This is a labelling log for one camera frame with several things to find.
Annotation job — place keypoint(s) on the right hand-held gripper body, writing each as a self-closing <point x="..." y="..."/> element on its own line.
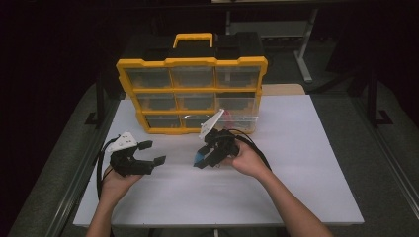
<point x="224" y="146"/>

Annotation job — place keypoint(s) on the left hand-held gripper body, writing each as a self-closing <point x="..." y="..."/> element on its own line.
<point x="123" y="163"/>

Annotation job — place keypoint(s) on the clear plastic organizer drawer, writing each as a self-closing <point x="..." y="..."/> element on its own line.
<point x="240" y="108"/>

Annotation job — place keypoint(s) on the yellow black organizer cabinet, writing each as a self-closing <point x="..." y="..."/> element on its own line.
<point x="192" y="51"/>

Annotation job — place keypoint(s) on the person's left hand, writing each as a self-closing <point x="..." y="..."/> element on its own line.
<point x="117" y="187"/>

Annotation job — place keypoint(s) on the person's right hand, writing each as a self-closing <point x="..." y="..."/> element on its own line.
<point x="248" y="163"/>

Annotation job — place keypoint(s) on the black metal stand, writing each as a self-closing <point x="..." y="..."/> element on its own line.
<point x="373" y="105"/>
<point x="100" y="105"/>

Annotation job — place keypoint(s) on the grid of clear drawers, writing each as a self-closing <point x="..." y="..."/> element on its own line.
<point x="149" y="77"/>

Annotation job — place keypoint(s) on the desk with white legs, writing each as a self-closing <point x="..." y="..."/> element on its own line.
<point x="304" y="52"/>

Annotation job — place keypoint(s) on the grey metal frame rail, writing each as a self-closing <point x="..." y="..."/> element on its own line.
<point x="82" y="168"/>
<point x="388" y="154"/>

